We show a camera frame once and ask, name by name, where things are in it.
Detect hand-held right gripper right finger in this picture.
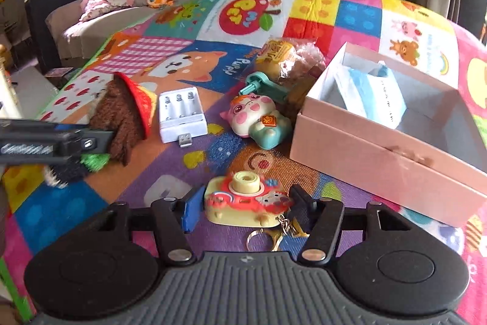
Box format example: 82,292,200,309
288,184,413,267

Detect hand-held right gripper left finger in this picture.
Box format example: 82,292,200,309
95,185,208,267

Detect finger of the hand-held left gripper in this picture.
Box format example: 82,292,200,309
57,125,115,163

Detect brown knitted toy red pot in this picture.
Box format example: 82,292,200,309
46,72,158,189

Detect toy camera keychain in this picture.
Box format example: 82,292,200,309
203,172,310,253

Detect pink cardboard box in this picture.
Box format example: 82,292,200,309
289,41,487,228

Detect white battery charger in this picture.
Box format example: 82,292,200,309
158,86,209,150

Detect pink pig toy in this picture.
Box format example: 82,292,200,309
220,93,293,150

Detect clear bag of brown nuts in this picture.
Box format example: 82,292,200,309
278,43,328,120

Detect teal plastic toy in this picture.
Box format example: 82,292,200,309
243,72,293,103

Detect blue face mask packet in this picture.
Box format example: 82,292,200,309
335,60,408,129

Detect colourful cartoon play mat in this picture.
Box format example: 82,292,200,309
0,0,487,325

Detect black tank cabinet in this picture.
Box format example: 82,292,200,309
25,0,97,64

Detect pink doll plush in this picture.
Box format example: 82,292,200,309
79,0,135,22

